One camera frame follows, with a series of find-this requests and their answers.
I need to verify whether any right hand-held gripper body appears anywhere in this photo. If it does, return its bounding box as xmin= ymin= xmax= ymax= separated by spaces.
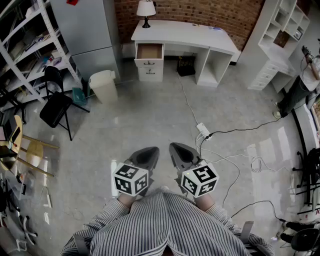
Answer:
xmin=174 ymin=161 xmax=220 ymax=199

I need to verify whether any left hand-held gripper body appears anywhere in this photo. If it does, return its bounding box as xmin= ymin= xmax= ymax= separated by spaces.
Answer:
xmin=111 ymin=161 xmax=154 ymax=198

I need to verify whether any white drawer with wooden inside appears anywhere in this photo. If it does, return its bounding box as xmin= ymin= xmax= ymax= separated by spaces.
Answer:
xmin=134 ymin=43 xmax=165 ymax=68

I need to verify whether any person's left forearm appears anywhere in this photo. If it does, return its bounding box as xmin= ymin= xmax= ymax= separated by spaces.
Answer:
xmin=82 ymin=191 xmax=141 ymax=236

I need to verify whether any person's right forearm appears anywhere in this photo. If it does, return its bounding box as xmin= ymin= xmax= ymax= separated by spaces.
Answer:
xmin=193 ymin=193 xmax=251 ymax=241

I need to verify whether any white closed drawer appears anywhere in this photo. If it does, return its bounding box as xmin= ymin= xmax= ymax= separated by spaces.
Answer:
xmin=137 ymin=66 xmax=164 ymax=83

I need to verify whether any white desk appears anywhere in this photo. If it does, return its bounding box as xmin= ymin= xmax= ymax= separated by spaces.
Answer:
xmin=131 ymin=19 xmax=238 ymax=88

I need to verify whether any white power strip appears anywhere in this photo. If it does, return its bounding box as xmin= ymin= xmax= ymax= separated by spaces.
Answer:
xmin=196 ymin=122 xmax=213 ymax=142

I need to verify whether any person's striped shirt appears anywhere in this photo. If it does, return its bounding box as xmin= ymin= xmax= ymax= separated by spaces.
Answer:
xmin=61 ymin=186 xmax=276 ymax=256

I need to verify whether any cream lidded trash bin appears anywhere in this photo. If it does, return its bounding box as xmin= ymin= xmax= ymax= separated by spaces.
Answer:
xmin=88 ymin=69 xmax=119 ymax=105

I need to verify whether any green box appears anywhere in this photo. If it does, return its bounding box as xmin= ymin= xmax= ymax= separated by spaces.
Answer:
xmin=71 ymin=86 xmax=88 ymax=106

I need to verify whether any black folding chair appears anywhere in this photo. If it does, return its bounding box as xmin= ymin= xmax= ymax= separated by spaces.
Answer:
xmin=39 ymin=65 xmax=91 ymax=142

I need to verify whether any wooden stool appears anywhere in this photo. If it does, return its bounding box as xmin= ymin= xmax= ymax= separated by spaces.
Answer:
xmin=16 ymin=134 xmax=61 ymax=179

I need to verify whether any black tripod stand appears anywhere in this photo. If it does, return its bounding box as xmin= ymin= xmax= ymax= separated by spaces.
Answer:
xmin=292 ymin=147 xmax=320 ymax=198

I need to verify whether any black office chair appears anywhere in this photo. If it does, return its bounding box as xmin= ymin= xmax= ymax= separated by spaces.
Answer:
xmin=279 ymin=219 xmax=320 ymax=254

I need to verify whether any grey refrigerator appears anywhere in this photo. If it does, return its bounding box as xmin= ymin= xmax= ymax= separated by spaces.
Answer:
xmin=49 ymin=0 xmax=123 ymax=82

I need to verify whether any white bookcase cabinet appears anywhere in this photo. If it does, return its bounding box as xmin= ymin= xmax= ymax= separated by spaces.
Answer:
xmin=237 ymin=0 xmax=311 ymax=94

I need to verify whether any white shade table lamp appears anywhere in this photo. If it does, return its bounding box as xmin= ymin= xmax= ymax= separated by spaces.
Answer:
xmin=136 ymin=0 xmax=157 ymax=29

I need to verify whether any white metal shelf rack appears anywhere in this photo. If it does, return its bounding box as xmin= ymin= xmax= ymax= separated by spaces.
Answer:
xmin=0 ymin=0 xmax=83 ymax=103

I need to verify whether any white looped cable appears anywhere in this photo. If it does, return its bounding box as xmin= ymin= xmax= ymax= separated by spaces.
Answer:
xmin=195 ymin=133 xmax=294 ymax=209

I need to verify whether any white power cable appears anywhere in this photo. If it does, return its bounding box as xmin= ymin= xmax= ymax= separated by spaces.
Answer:
xmin=177 ymin=72 xmax=201 ymax=126

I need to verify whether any black floor cable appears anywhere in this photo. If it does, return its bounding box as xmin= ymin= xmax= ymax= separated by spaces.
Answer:
xmin=207 ymin=117 xmax=283 ymax=138
xmin=230 ymin=199 xmax=287 ymax=223

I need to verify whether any grey backpack strap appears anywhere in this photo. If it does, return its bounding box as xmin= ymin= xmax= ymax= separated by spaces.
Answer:
xmin=73 ymin=234 xmax=91 ymax=256
xmin=239 ymin=220 xmax=254 ymax=247

